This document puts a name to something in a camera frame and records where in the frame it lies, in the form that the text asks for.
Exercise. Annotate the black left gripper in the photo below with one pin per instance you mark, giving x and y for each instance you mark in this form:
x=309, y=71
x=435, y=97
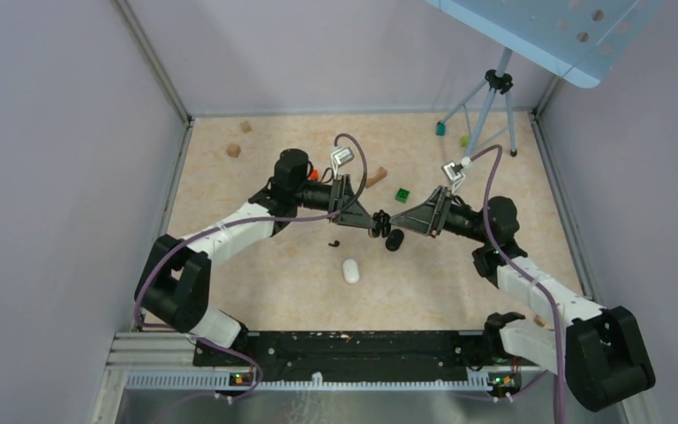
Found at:
x=347, y=210

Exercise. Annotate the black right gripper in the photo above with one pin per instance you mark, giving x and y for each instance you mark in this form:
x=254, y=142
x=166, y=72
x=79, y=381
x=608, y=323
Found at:
x=430, y=216

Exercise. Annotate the black earbud charging case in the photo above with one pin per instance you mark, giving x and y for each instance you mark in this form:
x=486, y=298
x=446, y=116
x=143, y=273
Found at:
x=394, y=240

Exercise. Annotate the white earbud charging case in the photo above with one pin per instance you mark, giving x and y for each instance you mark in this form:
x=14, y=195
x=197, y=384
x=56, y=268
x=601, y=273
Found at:
x=351, y=273

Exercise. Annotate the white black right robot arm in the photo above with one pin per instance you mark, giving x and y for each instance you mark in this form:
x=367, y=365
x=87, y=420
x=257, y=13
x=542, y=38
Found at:
x=599, y=352

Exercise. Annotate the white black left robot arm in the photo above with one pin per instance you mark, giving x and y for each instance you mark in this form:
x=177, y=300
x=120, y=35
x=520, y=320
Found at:
x=175, y=283

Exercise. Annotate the green block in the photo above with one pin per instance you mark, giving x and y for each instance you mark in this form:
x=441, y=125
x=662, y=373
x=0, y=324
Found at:
x=402, y=195

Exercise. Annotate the brown wooden arch block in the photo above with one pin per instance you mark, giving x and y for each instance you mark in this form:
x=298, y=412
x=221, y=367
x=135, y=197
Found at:
x=377, y=177

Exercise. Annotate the tan block near base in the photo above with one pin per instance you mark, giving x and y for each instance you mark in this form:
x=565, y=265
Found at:
x=540, y=321

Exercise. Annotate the grey tripod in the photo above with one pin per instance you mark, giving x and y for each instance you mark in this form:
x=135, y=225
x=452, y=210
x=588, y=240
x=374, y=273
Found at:
x=497, y=82

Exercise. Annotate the light blue perforated panel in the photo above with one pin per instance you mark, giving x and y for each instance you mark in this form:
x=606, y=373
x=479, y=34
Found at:
x=578, y=41

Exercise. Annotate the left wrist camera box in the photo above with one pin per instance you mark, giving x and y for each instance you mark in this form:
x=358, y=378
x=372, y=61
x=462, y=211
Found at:
x=339, y=157

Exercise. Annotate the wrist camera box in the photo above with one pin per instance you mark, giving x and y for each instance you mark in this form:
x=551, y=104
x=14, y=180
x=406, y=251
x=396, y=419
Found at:
x=339, y=157
x=455, y=173

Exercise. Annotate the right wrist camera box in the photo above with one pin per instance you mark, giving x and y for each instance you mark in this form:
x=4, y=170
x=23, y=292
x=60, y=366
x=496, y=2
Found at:
x=455, y=173

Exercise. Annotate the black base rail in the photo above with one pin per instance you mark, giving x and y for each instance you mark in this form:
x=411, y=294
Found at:
x=361, y=356

